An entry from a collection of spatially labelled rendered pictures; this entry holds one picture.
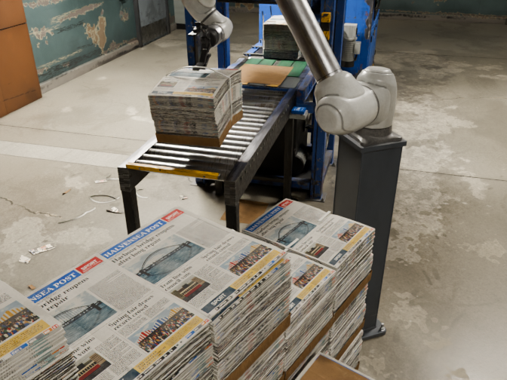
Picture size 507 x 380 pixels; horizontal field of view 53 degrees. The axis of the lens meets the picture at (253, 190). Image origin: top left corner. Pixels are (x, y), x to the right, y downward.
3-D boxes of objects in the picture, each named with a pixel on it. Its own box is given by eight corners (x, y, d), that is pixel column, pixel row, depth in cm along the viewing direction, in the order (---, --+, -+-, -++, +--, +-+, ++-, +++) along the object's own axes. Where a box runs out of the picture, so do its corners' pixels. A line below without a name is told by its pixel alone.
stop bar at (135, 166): (218, 180, 212) (218, 176, 211) (125, 168, 223) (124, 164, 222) (221, 177, 215) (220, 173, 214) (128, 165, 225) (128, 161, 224)
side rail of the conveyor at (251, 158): (236, 206, 217) (235, 182, 211) (224, 204, 218) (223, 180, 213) (296, 106, 331) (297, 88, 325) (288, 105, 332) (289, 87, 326)
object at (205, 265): (287, 255, 122) (287, 251, 121) (208, 321, 102) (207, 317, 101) (178, 208, 141) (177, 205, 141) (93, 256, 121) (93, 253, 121)
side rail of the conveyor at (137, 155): (130, 191, 229) (127, 168, 223) (119, 190, 230) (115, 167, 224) (223, 100, 342) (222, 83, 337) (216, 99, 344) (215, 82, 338)
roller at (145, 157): (238, 162, 226) (238, 170, 230) (142, 151, 237) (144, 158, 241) (235, 170, 223) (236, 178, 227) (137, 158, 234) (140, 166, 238)
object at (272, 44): (299, 59, 390) (300, 25, 377) (262, 57, 397) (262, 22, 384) (307, 48, 422) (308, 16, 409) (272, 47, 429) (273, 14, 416)
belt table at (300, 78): (303, 104, 329) (304, 89, 324) (209, 96, 344) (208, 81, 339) (320, 75, 388) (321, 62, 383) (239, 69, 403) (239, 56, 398)
